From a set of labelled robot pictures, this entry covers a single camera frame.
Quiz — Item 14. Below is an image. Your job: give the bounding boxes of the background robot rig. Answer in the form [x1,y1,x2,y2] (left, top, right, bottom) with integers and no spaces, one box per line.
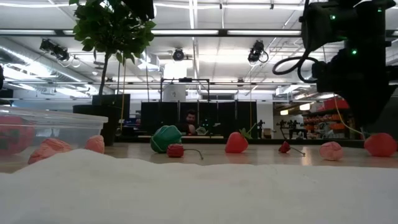
[275,118,309,140]

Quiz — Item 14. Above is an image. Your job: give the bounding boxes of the white box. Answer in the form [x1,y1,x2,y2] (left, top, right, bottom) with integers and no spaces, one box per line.
[162,84,187,103]

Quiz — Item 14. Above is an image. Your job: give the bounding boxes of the shelf with orange items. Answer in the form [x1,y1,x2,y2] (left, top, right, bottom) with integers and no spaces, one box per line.
[302,108,356,140]

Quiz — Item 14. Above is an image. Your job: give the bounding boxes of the green toy bell pepper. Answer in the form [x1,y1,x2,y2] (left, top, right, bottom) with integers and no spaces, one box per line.
[149,124,183,154]

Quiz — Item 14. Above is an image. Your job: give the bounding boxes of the black metal rig frame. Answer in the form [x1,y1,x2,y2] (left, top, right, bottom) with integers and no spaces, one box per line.
[159,77,211,104]

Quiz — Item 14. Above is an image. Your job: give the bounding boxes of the small red cherry with stem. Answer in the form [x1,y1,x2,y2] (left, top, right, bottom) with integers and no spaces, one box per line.
[277,140,307,157]
[166,143,205,161]

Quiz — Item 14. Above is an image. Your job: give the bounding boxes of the silver ceiling duct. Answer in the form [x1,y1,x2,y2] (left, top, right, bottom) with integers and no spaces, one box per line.
[0,36,95,95]

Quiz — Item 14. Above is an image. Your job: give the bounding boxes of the small pink toy fruit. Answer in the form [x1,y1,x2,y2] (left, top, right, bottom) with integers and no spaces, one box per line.
[27,137,74,166]
[318,141,345,162]
[84,134,106,155]

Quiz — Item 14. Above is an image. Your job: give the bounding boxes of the black ceiling camera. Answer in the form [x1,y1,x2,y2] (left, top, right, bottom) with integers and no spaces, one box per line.
[247,39,270,65]
[39,38,71,62]
[172,47,186,62]

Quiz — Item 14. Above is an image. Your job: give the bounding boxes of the person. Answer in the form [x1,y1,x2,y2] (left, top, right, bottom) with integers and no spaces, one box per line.
[178,109,200,136]

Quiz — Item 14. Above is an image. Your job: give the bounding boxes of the black partition wall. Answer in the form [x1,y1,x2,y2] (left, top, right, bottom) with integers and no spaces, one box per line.
[141,100,259,139]

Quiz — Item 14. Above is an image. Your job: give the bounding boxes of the thin yellow hanging cord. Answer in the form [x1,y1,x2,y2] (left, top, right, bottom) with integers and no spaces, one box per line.
[333,97,366,138]

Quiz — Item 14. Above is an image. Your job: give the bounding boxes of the red toy bell pepper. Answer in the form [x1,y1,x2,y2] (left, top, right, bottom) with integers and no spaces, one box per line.
[0,115,36,157]

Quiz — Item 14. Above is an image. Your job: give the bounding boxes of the clear plastic tupperware container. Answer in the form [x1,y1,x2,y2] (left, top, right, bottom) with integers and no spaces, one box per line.
[0,105,109,166]

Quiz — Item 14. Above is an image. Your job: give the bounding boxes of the red box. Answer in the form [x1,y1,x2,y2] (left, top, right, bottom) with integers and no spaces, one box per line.
[317,97,351,113]

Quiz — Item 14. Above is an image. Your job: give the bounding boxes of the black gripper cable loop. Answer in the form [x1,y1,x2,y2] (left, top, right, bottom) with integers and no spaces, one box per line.
[272,29,320,85]

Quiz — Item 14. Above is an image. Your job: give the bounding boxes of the white folded cloth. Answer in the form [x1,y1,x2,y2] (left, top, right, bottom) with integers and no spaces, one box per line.
[0,148,398,224]

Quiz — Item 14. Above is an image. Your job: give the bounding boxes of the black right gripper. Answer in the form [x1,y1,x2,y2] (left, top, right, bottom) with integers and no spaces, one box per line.
[312,49,398,133]

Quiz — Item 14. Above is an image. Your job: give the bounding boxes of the black aluminium table frame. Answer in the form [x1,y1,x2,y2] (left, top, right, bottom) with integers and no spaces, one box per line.
[114,138,366,149]

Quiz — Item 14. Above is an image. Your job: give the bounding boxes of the green plant in black pot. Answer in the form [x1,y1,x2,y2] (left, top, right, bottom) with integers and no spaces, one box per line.
[68,0,157,147]

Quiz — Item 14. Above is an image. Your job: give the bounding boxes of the red toy tomato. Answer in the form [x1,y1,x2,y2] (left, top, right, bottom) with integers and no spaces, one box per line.
[363,132,398,158]

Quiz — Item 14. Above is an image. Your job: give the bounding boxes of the small black partition panel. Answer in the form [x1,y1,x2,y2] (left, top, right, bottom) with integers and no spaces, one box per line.
[91,93,131,129]

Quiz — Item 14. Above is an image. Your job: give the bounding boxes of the red toy strawberry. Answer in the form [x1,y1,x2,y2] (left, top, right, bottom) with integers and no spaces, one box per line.
[224,123,259,154]

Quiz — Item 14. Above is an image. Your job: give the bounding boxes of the ceiling light rail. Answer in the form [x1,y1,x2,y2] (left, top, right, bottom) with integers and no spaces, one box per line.
[0,28,398,37]

